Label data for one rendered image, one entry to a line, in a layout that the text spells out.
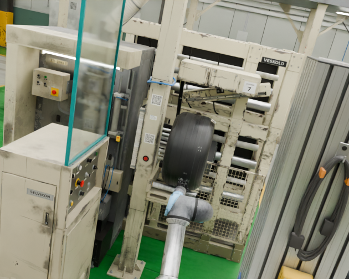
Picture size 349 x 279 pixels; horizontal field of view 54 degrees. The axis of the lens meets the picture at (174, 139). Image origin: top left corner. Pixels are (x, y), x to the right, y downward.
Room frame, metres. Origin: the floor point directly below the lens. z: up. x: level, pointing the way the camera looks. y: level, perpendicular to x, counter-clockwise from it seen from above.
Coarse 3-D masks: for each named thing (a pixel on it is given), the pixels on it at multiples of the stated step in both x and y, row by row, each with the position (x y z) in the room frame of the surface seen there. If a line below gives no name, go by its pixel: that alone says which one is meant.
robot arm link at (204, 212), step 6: (198, 198) 1.56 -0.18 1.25; (198, 204) 1.51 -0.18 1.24; (204, 204) 1.52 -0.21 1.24; (210, 204) 1.58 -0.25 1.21; (198, 210) 1.49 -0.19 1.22; (204, 210) 1.50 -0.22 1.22; (210, 210) 1.53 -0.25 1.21; (198, 216) 1.48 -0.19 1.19; (204, 216) 1.50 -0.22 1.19; (210, 216) 1.53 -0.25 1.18; (198, 222) 1.84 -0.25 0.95
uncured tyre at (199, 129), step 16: (176, 128) 2.25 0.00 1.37; (192, 128) 2.25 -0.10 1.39; (208, 128) 2.28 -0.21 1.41; (176, 144) 2.17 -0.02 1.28; (192, 144) 2.17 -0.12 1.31; (208, 144) 2.21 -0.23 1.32; (176, 160) 2.15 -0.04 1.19; (192, 160) 2.14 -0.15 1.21; (176, 176) 2.16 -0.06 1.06; (192, 176) 2.14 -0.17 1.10
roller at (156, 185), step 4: (152, 184) 2.28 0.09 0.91; (156, 184) 2.28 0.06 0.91; (160, 184) 2.28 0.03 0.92; (164, 184) 2.29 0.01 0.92; (160, 188) 2.27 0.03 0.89; (164, 188) 2.27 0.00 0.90; (168, 188) 2.27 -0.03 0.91; (172, 188) 2.27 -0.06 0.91; (172, 192) 2.27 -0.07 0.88; (188, 192) 2.26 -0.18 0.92; (192, 192) 2.26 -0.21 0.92; (196, 192) 2.27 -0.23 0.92; (188, 196) 2.25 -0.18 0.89; (192, 196) 2.25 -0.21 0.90; (196, 196) 2.24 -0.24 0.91
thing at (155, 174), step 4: (156, 168) 2.48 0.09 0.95; (152, 172) 2.40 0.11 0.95; (156, 172) 2.42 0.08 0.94; (152, 176) 2.33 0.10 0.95; (156, 176) 2.46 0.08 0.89; (148, 180) 2.25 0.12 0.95; (152, 180) 2.29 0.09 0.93; (148, 184) 2.24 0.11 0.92; (148, 188) 2.24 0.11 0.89; (148, 192) 2.25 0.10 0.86
